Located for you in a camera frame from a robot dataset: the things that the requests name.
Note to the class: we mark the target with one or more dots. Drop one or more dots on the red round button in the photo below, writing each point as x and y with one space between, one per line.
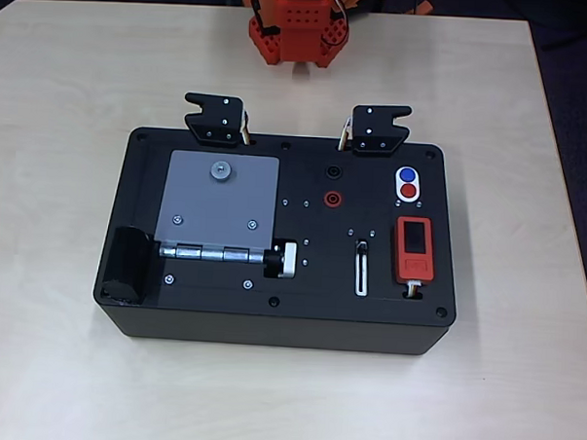
409 190

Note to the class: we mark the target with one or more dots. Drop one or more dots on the blue round button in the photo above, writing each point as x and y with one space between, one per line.
406 174

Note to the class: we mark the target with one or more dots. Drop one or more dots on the red-orange robot arm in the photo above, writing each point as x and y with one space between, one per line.
302 30

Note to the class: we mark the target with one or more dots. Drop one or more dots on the white latch block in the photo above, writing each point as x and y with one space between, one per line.
288 259

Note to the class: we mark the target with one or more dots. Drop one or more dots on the red banana socket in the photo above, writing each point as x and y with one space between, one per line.
333 199

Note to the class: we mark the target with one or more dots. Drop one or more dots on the grey hinged door plate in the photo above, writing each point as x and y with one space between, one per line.
216 202

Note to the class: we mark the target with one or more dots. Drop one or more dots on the silver metal hinge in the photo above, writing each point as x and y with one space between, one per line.
209 253

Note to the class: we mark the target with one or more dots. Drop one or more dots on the black task board box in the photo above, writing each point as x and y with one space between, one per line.
288 332

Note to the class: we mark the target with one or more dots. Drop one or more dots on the blue and red buttons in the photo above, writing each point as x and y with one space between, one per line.
400 183

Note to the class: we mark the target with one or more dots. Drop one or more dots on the red-orange display module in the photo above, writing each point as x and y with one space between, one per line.
413 266

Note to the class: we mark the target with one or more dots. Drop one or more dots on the white yellow connector plug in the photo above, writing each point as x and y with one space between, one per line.
414 288

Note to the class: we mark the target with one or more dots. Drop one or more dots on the red-orange printed part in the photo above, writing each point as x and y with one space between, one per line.
419 8

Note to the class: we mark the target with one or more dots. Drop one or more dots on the black rounded post block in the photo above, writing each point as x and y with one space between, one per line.
126 266

